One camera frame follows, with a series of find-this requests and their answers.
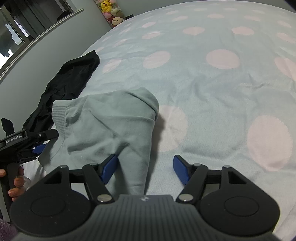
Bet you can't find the grey shirt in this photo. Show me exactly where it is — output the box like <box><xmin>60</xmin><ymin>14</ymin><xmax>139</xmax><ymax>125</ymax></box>
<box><xmin>39</xmin><ymin>87</ymin><xmax>159</xmax><ymax>197</ymax></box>

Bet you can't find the left hand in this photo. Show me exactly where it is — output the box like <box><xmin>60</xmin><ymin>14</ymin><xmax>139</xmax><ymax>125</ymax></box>
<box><xmin>8</xmin><ymin>167</ymin><xmax>26</xmax><ymax>201</ymax></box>

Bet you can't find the black garment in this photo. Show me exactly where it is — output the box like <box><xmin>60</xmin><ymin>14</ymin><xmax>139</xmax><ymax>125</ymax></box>
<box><xmin>23</xmin><ymin>51</ymin><xmax>100</xmax><ymax>133</ymax></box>

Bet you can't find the purple fuzzy sleeve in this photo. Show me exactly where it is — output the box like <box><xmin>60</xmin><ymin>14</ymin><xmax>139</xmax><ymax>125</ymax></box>
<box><xmin>0</xmin><ymin>219</ymin><xmax>18</xmax><ymax>241</ymax></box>

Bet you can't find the polka dot bed sheet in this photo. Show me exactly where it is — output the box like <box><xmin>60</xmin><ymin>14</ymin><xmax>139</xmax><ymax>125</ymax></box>
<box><xmin>79</xmin><ymin>1</ymin><xmax>295</xmax><ymax>240</ymax></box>

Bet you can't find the dark framed window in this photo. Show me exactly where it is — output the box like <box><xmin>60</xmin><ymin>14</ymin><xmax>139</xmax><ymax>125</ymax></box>
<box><xmin>1</xmin><ymin>1</ymin><xmax>83</xmax><ymax>76</ymax></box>

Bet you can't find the stuffed toy column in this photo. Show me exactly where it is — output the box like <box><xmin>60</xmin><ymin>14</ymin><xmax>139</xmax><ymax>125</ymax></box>
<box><xmin>94</xmin><ymin>0</ymin><xmax>126</xmax><ymax>28</ymax></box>

